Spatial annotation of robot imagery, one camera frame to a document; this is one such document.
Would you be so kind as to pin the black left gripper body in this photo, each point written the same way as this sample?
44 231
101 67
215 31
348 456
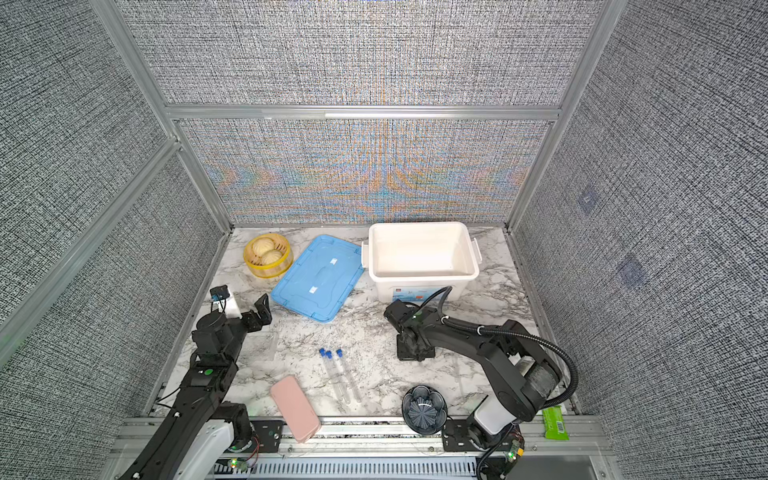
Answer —
250 322

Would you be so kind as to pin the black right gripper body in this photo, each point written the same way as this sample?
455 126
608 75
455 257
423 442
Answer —
406 353

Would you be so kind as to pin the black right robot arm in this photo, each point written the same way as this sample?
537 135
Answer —
526 373

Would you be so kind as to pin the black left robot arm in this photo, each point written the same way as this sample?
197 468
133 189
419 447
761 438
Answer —
201 425

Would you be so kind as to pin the clear glass rod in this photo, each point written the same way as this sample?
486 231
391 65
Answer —
273 345

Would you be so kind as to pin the front steamed bun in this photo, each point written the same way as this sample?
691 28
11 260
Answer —
271 257

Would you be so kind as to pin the steamed bun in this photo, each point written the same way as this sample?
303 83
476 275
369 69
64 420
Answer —
262 245
271 257

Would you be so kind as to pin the yellow bamboo steamer basket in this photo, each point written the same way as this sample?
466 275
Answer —
265 272

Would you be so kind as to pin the blue plastic box lid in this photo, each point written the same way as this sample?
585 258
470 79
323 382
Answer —
320 280

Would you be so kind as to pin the white plastic storage box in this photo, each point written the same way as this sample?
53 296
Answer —
410 261

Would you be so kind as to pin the back steamed bun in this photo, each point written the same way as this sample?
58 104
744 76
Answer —
262 245

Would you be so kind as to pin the black flower-shaped dish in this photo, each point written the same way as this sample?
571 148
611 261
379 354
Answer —
424 410

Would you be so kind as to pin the green wipes packet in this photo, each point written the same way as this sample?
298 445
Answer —
554 423

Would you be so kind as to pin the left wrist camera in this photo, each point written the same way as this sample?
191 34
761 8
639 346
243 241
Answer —
220 293

